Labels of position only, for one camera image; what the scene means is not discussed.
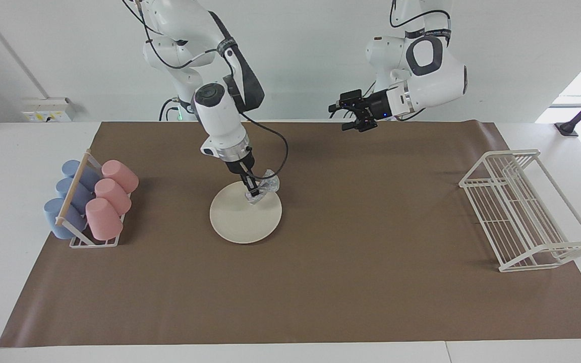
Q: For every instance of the blue plastic cup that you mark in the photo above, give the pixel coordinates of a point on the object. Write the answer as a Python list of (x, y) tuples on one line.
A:
[(71, 167), (58, 219), (67, 189)]

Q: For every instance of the cream round plate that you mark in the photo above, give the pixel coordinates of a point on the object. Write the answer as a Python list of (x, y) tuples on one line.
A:
[(240, 222)]

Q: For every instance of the pink plastic cup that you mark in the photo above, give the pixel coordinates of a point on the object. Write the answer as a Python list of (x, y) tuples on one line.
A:
[(120, 175), (113, 196), (103, 220)]

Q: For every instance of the white wall power outlet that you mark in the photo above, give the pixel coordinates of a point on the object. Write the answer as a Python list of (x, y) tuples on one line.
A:
[(46, 110)]

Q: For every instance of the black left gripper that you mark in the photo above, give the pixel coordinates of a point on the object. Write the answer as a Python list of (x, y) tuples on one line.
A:
[(379, 107)]

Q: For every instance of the white cup holder rack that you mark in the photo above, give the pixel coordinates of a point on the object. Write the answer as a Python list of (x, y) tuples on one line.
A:
[(73, 186)]

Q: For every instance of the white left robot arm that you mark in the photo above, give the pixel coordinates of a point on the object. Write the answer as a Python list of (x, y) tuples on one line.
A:
[(437, 75)]

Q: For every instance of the brown table mat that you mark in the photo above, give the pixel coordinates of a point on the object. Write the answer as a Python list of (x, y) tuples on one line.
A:
[(371, 227)]

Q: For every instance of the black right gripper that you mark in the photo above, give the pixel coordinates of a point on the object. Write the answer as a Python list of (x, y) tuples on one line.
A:
[(240, 162)]

